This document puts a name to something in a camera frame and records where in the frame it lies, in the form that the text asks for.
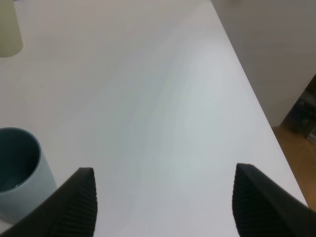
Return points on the dark cabinet in background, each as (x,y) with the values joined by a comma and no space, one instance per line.
(301,119)

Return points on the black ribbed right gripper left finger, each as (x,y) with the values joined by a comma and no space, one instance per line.
(71,211)

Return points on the pale yellow-green plastic cup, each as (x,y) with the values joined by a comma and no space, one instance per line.
(10,35)

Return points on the blue-grey plastic cup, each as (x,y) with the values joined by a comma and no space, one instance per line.
(26,180)

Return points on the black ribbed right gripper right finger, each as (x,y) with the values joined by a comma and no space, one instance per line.
(261,208)

